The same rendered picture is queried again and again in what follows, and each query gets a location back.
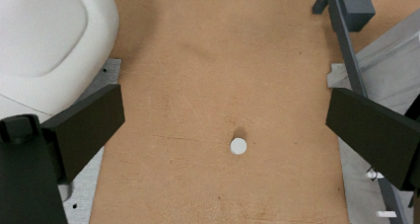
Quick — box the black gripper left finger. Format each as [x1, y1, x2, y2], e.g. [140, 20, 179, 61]
[0, 84, 125, 224]

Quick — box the grey cylinder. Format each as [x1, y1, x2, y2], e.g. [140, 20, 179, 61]
[230, 138, 246, 155]

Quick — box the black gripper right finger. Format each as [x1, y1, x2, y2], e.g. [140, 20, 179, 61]
[325, 88, 420, 224]

